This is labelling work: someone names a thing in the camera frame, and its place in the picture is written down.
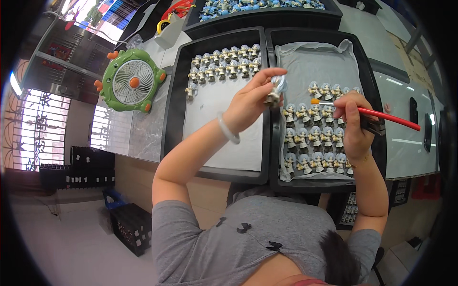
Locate person's right hand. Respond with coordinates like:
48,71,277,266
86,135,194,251
333,91,375,162

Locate person's body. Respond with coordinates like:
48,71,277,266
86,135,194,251
151,185,385,286

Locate group of finished toy figures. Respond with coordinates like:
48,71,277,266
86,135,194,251
185,44,262,101

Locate clear plastic bag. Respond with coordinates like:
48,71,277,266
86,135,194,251
125,34,144,51

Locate black tray with grey sheet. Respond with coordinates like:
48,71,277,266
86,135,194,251
265,27,388,194

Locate red plastic tool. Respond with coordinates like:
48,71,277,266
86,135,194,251
161,0,196,21

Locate thin gold bracelet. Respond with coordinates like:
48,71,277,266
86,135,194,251
346,152,371,169

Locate grey-haired toy figurine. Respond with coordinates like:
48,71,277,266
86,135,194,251
264,74,288,108

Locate red stool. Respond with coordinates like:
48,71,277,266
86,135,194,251
411,174,441,201

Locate red handled paintbrush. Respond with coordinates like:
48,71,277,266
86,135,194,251
310,98,422,132

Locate blue plastic stool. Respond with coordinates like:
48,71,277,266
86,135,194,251
103,187,126,210

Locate stack of black crates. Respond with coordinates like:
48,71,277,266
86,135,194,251
39,145,116,190

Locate tray of figures under table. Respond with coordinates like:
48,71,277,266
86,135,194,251
336,192,359,230

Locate white paper sheet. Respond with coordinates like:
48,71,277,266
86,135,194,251
183,54,265,172

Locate white box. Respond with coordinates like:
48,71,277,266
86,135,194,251
154,14,187,50

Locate black tray with white sheet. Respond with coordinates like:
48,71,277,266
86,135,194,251
161,27,271,185

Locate metal shelf rack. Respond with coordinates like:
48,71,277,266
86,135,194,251
21,10,126,105

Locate black plastic crate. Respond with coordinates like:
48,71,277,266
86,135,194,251
109,203,153,257

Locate black tray of blue figures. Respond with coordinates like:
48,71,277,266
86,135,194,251
181,0,344,32

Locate white jade bangle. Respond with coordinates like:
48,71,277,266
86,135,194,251
217,112,241,145

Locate grey paper sheet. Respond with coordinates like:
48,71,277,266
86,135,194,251
275,39,364,182

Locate small black flat object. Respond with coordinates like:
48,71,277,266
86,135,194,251
409,97,419,125

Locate rows of unpainted toy figures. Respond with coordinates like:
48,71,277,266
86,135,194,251
282,82,362,179

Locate green dragon desk fan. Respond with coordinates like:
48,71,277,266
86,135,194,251
94,48,167,114

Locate person's left hand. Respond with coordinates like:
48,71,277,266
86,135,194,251
224,67,288,135

